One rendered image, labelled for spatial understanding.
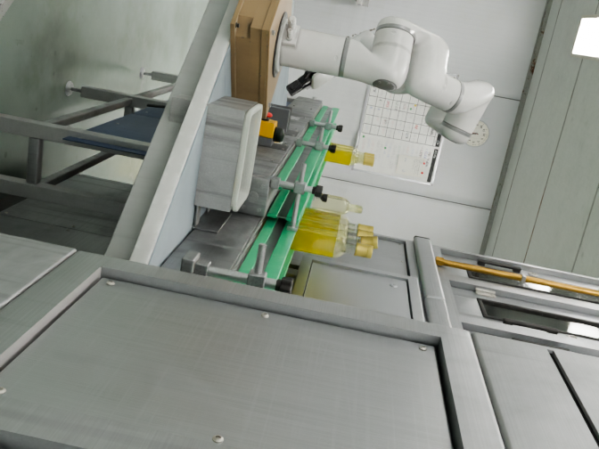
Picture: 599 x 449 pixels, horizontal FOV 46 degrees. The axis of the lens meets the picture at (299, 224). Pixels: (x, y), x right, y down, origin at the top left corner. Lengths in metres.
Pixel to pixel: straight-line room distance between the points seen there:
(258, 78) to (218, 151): 0.25
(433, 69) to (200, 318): 1.12
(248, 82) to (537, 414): 1.15
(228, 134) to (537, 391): 0.91
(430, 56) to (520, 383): 1.12
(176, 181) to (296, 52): 0.51
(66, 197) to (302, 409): 1.42
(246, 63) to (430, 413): 1.11
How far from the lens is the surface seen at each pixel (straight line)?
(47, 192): 2.01
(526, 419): 0.72
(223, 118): 1.48
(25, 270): 0.84
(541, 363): 0.85
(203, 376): 0.68
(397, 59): 1.70
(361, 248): 1.80
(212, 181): 1.51
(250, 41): 1.60
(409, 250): 2.41
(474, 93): 1.83
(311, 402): 0.67
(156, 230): 1.30
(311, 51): 1.70
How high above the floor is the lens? 1.06
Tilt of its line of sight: 3 degrees down
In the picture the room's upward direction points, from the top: 101 degrees clockwise
